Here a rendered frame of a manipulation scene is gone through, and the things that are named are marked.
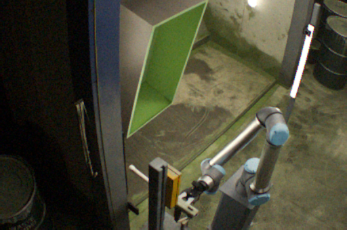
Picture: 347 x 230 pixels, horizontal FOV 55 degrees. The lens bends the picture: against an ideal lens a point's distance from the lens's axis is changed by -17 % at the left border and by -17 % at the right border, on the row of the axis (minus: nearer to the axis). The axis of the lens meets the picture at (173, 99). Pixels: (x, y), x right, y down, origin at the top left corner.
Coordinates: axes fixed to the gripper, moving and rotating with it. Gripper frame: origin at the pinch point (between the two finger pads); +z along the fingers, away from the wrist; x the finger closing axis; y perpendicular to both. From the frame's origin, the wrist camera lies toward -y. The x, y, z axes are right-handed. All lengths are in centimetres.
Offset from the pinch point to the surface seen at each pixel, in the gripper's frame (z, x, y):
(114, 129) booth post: 3, 47, -26
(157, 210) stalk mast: 22.9, -3.4, -22.4
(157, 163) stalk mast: 21, 0, -55
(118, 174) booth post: 2.0, 46.4, 13.6
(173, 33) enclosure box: -113, 105, -10
